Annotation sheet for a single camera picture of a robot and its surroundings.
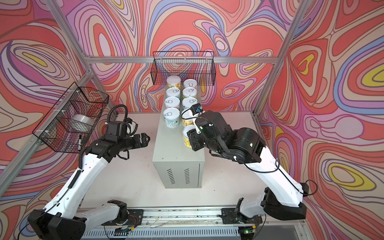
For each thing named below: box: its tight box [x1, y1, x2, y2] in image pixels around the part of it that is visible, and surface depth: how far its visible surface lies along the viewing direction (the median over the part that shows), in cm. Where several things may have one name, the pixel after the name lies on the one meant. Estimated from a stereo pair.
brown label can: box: [166, 87, 181, 99], surface depth 76 cm
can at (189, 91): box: [182, 87, 197, 97], surface depth 76 cm
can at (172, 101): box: [164, 96, 181, 108], surface depth 71 cm
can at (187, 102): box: [181, 97, 198, 109], surface depth 71 cm
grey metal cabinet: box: [152, 125, 206, 189], surface depth 65 cm
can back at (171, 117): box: [163, 107, 181, 129], surface depth 66 cm
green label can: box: [166, 75, 182, 90], surface depth 79 cm
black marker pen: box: [78, 134, 82, 152], surface depth 74 cm
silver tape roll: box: [71, 114, 95, 128], surface depth 75 cm
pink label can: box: [183, 79, 198, 89], surface depth 80 cm
